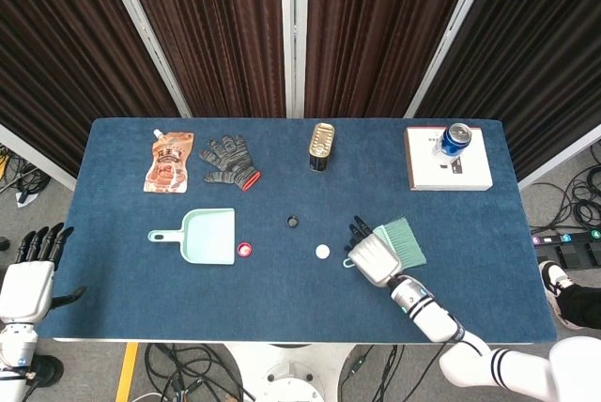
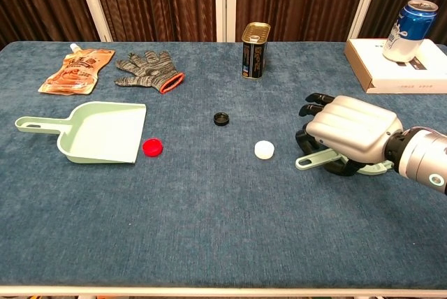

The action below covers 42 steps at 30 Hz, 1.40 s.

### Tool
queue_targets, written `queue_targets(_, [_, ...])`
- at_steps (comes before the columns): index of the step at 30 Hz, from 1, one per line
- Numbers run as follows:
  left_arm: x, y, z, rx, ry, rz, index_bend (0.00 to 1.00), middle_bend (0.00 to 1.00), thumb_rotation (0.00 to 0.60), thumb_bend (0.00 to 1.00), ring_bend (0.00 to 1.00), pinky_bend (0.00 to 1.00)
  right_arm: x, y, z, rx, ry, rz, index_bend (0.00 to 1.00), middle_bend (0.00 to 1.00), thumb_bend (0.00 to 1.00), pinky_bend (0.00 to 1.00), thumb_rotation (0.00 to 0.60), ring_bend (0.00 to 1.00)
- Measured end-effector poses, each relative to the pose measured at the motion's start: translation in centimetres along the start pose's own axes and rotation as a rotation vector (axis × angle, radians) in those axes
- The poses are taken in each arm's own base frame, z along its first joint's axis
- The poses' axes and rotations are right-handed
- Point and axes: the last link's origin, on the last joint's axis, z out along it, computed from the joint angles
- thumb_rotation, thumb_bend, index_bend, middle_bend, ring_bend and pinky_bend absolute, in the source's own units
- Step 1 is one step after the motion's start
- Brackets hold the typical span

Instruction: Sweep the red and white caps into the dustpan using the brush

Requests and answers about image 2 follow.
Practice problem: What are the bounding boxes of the mint green hand brush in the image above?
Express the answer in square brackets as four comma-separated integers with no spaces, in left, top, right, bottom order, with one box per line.
[295,147,397,177]

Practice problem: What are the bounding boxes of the orange spout pouch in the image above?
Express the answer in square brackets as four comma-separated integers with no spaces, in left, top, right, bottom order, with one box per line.
[38,43,116,96]

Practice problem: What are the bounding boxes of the white flat cardboard box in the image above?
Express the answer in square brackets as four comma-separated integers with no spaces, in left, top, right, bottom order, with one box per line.
[344,38,447,94]

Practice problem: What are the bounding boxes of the blue fabric table cover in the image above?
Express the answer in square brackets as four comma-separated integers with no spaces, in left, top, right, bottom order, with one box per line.
[0,41,447,289]

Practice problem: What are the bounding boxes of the mint green plastic dustpan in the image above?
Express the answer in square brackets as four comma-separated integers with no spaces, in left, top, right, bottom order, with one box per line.
[14,101,147,165]

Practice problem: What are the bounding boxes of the black gold tin can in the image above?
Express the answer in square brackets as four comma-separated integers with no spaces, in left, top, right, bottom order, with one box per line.
[242,22,272,79]

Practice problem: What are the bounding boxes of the white table edge frame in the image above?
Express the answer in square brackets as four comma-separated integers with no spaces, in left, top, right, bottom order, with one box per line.
[0,286,447,298]

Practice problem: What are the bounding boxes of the grey knit work glove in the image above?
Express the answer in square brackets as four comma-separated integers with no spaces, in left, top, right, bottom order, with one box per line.
[114,50,185,94]

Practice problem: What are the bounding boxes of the white bottle cap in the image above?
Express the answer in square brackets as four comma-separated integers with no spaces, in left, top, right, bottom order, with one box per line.
[254,140,275,160]

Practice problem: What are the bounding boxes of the blue white drink can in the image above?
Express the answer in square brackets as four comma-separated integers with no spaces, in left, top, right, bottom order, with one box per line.
[382,0,439,62]

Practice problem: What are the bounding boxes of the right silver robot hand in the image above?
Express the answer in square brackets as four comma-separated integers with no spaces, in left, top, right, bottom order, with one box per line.
[295,92,405,177]

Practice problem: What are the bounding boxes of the red bottle cap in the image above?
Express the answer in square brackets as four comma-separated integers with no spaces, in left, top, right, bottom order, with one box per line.
[142,138,164,157]

